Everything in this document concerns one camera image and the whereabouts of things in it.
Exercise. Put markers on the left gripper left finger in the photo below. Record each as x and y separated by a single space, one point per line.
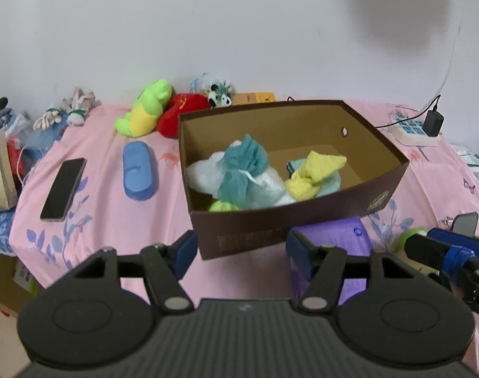
182 253

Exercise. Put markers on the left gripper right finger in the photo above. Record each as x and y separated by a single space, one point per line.
302 254

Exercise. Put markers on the green pickle plush toy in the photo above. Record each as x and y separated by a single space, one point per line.
399 243

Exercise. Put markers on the lime green cloth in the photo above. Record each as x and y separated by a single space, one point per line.
222 207

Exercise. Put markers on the yellow cloth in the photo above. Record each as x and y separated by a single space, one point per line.
315 176

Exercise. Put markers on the white fluffy towel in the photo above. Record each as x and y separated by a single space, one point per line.
269 190

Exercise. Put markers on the teal mesh bath sponge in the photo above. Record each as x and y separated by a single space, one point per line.
240 163

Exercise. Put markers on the purple tissue pack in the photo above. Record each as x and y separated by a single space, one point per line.
337 241

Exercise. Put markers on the blue glasses case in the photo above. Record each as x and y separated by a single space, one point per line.
139 178

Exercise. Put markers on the white power strip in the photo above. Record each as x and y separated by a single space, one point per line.
410 133

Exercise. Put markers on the black power adapter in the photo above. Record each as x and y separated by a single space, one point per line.
433 119

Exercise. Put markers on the red plush toy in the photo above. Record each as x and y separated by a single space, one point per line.
168 123

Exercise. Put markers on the black smartphone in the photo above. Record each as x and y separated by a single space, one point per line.
63 189

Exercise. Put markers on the green yellow dinosaur plush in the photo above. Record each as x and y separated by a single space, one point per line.
143 117

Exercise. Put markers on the panda plush toy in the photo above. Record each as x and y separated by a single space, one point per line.
221 94

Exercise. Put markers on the yellow cardboard box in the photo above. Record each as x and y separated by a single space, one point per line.
253 98

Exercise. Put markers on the brown cardboard carton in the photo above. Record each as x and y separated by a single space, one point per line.
17 286

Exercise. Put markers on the blue floral cloth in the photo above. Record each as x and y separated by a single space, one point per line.
6 222

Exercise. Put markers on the beige rope toy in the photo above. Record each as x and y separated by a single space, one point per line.
73 110

